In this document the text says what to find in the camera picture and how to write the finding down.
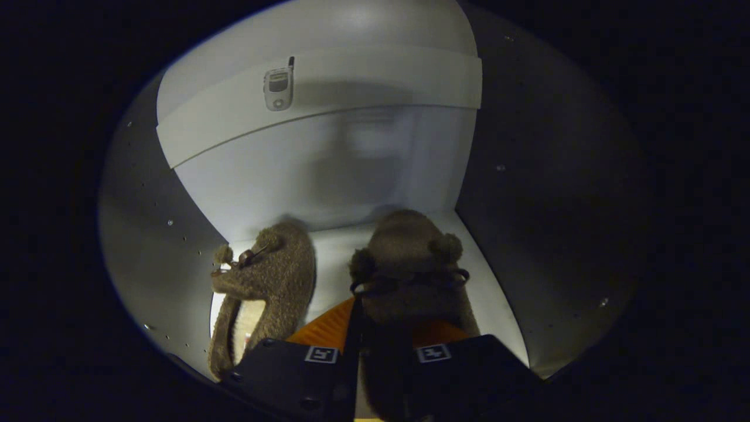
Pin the dark grey shoe cabinet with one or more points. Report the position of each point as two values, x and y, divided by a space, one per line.
351 164

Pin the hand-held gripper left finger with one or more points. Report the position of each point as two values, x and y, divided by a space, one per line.
351 363

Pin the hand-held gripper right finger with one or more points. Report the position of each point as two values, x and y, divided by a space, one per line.
469 375

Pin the brown fuzzy slipper shoe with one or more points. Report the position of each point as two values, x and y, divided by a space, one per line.
281 275
410 246

